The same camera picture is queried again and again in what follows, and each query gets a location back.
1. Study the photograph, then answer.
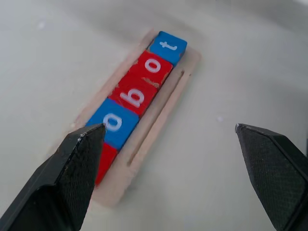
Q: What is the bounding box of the red letter r tile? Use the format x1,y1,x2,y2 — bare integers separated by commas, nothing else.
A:
94,142,118,188

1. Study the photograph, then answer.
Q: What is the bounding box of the blue letter t tile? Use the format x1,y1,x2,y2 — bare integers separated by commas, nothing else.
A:
148,31,188,68

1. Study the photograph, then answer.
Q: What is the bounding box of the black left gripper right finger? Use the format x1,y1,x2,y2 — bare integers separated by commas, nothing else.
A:
235,123,308,231

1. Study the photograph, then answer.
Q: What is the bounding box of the red letter o tile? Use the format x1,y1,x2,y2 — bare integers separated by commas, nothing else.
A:
128,50,174,85

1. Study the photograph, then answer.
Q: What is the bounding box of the light wooden tile tray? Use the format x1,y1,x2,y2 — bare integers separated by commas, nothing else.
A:
72,28,202,207

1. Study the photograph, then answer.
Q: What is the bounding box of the red letter b tile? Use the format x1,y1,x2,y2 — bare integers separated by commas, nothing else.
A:
107,69,161,116

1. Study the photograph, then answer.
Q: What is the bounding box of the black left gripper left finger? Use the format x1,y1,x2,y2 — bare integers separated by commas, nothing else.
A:
0,122,107,231

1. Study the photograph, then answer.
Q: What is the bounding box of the blue letter o tile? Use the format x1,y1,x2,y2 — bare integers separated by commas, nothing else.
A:
86,98,140,151

